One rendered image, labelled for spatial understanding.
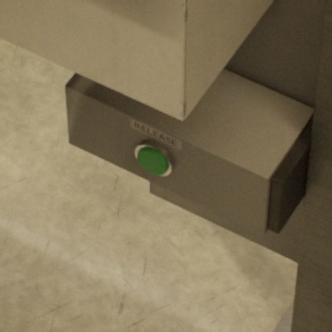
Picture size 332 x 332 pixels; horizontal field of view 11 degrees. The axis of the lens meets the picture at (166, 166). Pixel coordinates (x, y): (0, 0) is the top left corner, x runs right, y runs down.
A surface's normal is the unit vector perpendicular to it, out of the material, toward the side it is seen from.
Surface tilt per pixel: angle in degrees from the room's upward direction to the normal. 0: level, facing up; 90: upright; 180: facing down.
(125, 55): 90
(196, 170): 90
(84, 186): 0
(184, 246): 0
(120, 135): 90
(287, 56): 90
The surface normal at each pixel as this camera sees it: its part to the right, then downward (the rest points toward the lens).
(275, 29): -0.51, 0.69
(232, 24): 0.86, 0.40
